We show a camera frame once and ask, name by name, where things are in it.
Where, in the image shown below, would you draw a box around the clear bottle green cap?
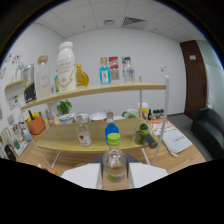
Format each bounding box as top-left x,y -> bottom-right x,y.
102,132 -> 128,183

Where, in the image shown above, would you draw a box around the white cup orange lid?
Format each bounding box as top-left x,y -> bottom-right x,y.
137,101 -> 149,120

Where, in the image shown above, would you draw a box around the dark wooden muddler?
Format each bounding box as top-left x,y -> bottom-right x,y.
143,132 -> 158,149

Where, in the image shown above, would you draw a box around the clear bottle red label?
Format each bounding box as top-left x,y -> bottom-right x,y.
75,114 -> 93,148

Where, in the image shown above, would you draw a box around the glass jar with limes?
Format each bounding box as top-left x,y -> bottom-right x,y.
134,123 -> 150,146

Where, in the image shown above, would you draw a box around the white cloth bag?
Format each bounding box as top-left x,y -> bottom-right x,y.
161,129 -> 194,158

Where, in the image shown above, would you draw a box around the colourful paper mat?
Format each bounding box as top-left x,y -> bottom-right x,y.
149,119 -> 178,136

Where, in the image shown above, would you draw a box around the blue liquid bottle grey cap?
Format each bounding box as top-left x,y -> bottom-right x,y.
104,111 -> 120,145

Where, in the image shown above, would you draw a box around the printed white tub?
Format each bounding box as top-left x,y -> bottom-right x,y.
58,113 -> 76,125

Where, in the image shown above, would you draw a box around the bowl with white powder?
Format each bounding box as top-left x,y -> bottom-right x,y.
88,111 -> 108,123

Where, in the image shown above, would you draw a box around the dark small bottles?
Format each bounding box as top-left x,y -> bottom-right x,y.
147,108 -> 166,121

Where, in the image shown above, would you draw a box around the green mug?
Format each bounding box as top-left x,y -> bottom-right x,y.
121,108 -> 139,119

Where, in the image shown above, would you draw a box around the white tray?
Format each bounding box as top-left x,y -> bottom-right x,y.
13,141 -> 29,157

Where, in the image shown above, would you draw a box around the orange storage basket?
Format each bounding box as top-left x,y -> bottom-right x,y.
25,114 -> 47,136

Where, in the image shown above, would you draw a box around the green potted plant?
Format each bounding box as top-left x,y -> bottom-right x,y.
55,99 -> 73,117

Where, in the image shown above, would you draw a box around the black chair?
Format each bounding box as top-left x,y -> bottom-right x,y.
190,105 -> 224,158

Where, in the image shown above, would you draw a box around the black kettle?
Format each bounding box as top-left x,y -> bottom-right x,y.
3,143 -> 17,162

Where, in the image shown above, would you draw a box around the two-tier wooden shelf rack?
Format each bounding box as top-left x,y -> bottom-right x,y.
19,75 -> 170,168

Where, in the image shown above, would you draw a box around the small teal bottle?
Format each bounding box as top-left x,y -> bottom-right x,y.
53,74 -> 60,94

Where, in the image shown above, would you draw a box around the amber syrup bottle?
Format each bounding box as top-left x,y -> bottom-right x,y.
75,63 -> 90,88

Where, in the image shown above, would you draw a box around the large glass jar cork lid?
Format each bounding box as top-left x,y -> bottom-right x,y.
35,54 -> 52,100

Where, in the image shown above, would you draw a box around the clear bottle blue cap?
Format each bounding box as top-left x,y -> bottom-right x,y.
122,56 -> 136,84

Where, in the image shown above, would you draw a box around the light blue square bottle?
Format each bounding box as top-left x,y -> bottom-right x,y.
99,57 -> 112,85

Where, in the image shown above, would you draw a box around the large black silver can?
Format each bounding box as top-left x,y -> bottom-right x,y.
22,63 -> 38,104

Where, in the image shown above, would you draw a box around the large white milk bottle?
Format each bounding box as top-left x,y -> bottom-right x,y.
55,40 -> 78,93

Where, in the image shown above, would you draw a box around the ceiling air vent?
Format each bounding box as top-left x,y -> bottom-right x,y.
121,16 -> 147,29

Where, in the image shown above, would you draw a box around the red wall poster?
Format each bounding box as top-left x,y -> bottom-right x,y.
108,55 -> 120,81

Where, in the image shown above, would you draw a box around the wooden wall shelf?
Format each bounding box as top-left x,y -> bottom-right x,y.
3,79 -> 25,94

